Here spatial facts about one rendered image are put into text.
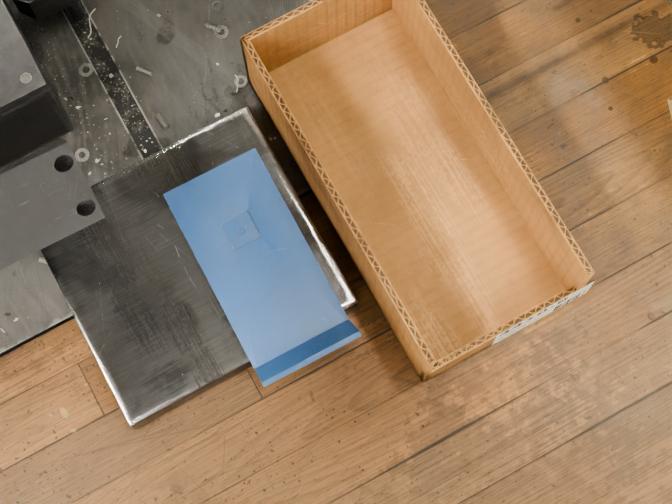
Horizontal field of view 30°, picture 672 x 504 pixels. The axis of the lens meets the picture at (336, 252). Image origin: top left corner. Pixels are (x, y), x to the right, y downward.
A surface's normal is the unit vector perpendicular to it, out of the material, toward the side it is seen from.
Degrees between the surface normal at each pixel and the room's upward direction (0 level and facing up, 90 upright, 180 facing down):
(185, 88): 0
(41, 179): 29
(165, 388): 0
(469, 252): 0
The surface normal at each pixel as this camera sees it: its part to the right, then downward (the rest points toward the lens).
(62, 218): 0.30, 0.14
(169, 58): -0.01, -0.25
